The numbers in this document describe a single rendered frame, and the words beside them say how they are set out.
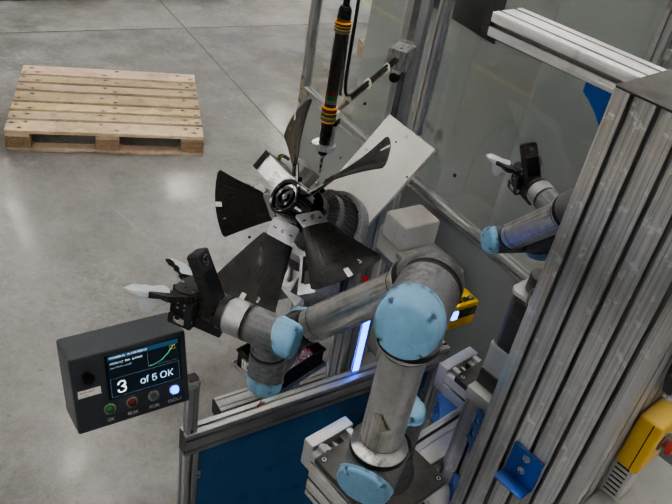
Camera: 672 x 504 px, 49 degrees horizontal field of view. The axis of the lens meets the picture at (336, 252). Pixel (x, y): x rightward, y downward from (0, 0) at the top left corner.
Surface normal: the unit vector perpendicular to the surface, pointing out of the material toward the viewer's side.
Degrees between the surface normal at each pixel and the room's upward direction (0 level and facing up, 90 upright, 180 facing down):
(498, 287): 90
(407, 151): 50
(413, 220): 0
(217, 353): 0
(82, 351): 15
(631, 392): 90
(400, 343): 82
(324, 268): 23
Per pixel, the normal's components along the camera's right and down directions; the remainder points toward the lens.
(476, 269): -0.84, 0.20
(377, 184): -0.55, -0.36
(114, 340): 0.01, -0.92
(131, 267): 0.15, -0.81
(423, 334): -0.42, 0.36
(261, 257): 0.03, -0.06
